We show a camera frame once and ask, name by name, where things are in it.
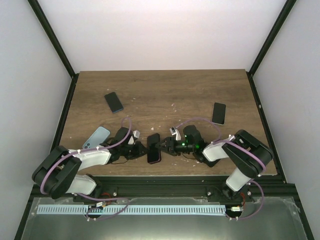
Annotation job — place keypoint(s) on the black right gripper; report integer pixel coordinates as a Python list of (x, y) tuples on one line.
[(170, 143)]

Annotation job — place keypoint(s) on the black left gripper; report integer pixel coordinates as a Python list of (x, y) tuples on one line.
[(139, 151)]

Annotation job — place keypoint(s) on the magenta phone black screen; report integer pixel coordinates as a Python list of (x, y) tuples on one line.
[(153, 153)]

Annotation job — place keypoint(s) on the white phone black screen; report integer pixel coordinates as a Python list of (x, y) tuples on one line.
[(218, 113)]

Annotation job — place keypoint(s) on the small black phone case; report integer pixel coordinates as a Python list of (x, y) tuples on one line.
[(211, 164)]

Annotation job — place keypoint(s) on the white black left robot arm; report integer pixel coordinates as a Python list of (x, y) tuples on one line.
[(58, 173)]

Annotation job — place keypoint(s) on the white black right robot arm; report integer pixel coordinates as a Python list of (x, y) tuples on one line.
[(249, 154)]

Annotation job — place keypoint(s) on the light blue phone case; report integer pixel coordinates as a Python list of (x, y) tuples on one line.
[(97, 137)]

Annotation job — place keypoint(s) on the blue phone black screen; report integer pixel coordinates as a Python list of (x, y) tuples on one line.
[(113, 102)]

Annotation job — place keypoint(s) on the grey metal front plate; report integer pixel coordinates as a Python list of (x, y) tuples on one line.
[(268, 218)]

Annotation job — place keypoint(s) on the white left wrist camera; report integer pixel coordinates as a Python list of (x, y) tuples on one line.
[(134, 136)]

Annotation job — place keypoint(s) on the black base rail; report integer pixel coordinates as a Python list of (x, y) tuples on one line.
[(209, 187)]

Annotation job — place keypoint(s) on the light blue slotted cable duct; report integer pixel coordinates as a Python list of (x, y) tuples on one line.
[(72, 209)]

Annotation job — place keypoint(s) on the black frame post left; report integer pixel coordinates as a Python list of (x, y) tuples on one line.
[(44, 22)]

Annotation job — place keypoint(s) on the black frame post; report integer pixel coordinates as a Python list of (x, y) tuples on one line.
[(44, 22), (280, 20)]

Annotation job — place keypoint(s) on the black frame post right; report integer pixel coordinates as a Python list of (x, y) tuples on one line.
[(280, 20)]

